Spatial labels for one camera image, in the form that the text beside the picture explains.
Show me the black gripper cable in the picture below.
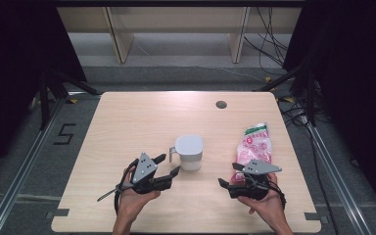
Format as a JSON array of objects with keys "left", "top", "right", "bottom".
[
  {"left": 114, "top": 159, "right": 140, "bottom": 215},
  {"left": 244, "top": 173, "right": 288, "bottom": 211}
]

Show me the grey gripper wrist strap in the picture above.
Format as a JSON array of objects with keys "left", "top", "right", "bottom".
[{"left": 96, "top": 185, "right": 125, "bottom": 203}]

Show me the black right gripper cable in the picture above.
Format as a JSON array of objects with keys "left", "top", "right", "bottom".
[{"left": 244, "top": 173, "right": 288, "bottom": 211}]

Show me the black metal stand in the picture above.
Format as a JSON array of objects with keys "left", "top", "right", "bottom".
[
  {"left": 253, "top": 55, "right": 318, "bottom": 127},
  {"left": 38, "top": 68, "right": 102, "bottom": 131}
]

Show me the bundle of black hanging cables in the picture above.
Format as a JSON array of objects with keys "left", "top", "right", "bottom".
[{"left": 243, "top": 6, "right": 290, "bottom": 77}]

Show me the grey metal floor rail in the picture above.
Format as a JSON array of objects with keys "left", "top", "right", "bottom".
[
  {"left": 0, "top": 97, "right": 67, "bottom": 235},
  {"left": 306, "top": 123, "right": 375, "bottom": 235}
]

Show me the black floor cable tangle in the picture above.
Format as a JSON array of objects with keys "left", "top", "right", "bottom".
[{"left": 277, "top": 94, "right": 341, "bottom": 235}]

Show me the black curtain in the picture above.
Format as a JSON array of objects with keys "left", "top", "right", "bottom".
[
  {"left": 0, "top": 0, "right": 88, "bottom": 185},
  {"left": 282, "top": 0, "right": 376, "bottom": 226}
]

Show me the clear jar with white lid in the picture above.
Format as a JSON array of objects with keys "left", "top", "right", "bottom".
[{"left": 168, "top": 134, "right": 205, "bottom": 172}]

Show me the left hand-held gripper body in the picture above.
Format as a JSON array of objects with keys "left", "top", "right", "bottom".
[{"left": 128, "top": 152, "right": 174, "bottom": 196}]

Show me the person's right hand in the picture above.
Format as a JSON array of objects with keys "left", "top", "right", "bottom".
[{"left": 237, "top": 172, "right": 287, "bottom": 226}]

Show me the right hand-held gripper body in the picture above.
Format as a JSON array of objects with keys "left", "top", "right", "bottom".
[{"left": 228, "top": 159, "right": 283, "bottom": 202}]

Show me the pink and white snack bag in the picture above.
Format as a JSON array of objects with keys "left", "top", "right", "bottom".
[{"left": 230, "top": 122, "right": 273, "bottom": 184}]

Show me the person's left hand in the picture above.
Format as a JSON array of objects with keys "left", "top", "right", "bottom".
[{"left": 117, "top": 167, "right": 162, "bottom": 222}]

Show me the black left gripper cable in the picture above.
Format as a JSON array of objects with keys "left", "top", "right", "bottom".
[{"left": 114, "top": 159, "right": 140, "bottom": 215}]

